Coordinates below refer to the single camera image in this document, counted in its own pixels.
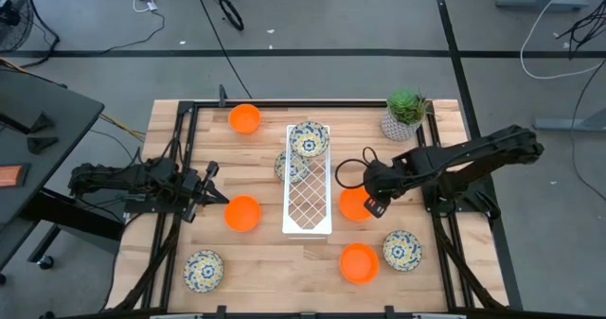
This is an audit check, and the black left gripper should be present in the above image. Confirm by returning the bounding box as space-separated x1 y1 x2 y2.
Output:
182 161 231 223

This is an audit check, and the orange plastic bowl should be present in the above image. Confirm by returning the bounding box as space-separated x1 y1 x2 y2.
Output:
227 102 262 136
223 194 262 234
338 242 381 285
338 186 374 222

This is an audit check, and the yellow floral patterned bowl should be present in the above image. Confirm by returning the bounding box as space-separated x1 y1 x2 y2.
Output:
182 249 225 294
382 229 423 273
274 150 312 184
288 120 331 159

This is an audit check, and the succulent in patterned pot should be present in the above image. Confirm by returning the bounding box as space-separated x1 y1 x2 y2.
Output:
380 87 435 143

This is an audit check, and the white lattice shelf rack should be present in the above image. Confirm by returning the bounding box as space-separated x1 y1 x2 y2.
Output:
281 123 333 240

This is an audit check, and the black side table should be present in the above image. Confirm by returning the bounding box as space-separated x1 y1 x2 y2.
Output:
0 69 125 282

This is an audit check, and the black floor fan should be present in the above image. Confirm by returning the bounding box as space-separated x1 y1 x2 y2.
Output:
0 0 35 54

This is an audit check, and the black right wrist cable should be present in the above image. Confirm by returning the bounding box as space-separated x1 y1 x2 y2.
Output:
334 146 380 190

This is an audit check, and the yellow floor cable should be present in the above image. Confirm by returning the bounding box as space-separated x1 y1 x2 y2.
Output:
98 113 147 143

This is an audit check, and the black metal rig frame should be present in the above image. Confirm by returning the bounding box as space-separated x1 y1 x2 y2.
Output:
101 98 525 319

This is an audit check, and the long black floor cable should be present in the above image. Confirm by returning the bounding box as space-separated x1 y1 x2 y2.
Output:
191 0 254 100

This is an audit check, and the black cable coil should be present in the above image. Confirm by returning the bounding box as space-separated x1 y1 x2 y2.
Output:
217 0 245 32

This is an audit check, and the black triangular bracket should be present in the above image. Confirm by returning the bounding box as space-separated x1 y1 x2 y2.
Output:
27 136 61 156
27 111 56 133

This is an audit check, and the white floor cable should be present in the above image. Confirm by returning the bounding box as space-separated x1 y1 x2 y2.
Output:
519 0 606 80

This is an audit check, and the thin black floor cable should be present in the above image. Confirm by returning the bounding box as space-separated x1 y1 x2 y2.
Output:
569 59 606 203

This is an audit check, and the black cable bundle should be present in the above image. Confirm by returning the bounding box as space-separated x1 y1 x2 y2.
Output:
556 0 606 61

